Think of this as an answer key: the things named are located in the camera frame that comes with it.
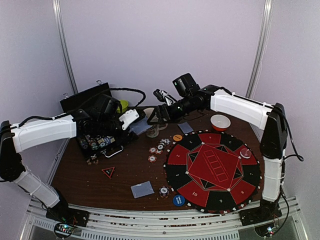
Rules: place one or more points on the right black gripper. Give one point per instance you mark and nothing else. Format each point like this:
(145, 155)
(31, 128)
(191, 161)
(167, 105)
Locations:
(163, 112)

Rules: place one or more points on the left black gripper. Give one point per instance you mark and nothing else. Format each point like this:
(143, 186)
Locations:
(128, 136)

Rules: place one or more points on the dealt card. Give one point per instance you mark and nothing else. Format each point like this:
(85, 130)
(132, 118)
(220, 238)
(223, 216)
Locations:
(142, 189)
(185, 127)

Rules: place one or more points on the blue playing card deck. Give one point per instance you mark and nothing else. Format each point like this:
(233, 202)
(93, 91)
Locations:
(140, 127)

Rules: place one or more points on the orange big blind button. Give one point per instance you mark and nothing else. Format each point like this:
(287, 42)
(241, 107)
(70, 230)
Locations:
(177, 137)

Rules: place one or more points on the stack of poker chips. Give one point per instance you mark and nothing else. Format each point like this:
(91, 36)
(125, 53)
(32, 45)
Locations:
(162, 145)

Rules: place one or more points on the red triangular chip holder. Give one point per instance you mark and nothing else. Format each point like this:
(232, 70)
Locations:
(108, 171)

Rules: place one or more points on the clear red round button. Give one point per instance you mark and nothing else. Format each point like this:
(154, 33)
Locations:
(245, 153)

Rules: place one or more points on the blue small blind button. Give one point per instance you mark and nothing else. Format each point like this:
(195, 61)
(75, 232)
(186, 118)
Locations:
(178, 200)

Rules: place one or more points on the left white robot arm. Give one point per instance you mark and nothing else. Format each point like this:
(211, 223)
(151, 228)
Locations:
(31, 132)

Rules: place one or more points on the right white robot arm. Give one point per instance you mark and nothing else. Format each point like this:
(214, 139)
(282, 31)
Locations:
(271, 120)

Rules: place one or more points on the black poker chip case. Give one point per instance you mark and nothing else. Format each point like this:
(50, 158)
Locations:
(85, 100)

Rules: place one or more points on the small card decks in case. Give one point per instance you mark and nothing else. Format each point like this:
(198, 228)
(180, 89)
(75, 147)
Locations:
(104, 141)

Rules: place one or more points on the green plastic bowl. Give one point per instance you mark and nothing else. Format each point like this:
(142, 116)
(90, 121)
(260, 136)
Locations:
(124, 106)

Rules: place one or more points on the front right chip row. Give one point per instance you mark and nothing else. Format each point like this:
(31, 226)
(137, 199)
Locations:
(92, 142)

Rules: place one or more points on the chip row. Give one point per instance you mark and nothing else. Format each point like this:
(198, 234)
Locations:
(83, 143)
(92, 142)

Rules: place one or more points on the front left chip row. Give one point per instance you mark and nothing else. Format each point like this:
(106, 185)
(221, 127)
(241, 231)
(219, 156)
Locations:
(83, 143)

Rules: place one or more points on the white orange bowl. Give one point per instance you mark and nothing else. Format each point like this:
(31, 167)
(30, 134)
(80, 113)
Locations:
(220, 122)

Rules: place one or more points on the white floral ceramic mug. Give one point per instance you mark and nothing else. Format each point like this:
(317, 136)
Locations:
(154, 130)

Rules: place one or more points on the loose chip middle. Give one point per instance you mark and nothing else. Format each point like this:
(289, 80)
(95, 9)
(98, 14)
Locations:
(152, 150)

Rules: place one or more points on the loose chip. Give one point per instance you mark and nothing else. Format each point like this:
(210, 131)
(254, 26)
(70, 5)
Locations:
(152, 158)
(152, 150)

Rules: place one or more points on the loose chip front left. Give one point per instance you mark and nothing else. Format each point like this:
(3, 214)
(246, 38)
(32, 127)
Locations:
(152, 158)

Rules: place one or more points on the round red black poker mat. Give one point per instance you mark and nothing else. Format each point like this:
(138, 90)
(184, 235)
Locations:
(206, 168)

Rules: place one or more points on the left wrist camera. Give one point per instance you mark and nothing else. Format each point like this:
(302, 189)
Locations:
(128, 118)

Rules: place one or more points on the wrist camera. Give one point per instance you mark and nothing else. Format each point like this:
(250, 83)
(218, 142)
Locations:
(164, 97)
(128, 118)

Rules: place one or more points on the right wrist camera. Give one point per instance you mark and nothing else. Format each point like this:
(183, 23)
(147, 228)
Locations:
(164, 97)

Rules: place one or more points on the right aluminium frame post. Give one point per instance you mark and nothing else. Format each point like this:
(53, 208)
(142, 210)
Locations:
(261, 48)

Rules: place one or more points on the aluminium frame post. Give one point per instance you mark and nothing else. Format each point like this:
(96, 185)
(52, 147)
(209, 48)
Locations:
(56, 4)
(261, 48)

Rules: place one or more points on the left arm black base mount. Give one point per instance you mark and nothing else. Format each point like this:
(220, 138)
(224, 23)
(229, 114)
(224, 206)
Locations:
(67, 215)

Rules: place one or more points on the aluminium front rail base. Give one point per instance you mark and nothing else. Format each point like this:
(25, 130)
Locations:
(111, 224)

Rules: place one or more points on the left aluminium frame post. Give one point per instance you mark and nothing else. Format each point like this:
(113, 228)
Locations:
(56, 4)

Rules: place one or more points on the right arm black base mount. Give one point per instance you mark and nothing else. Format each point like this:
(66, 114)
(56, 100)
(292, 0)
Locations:
(257, 215)

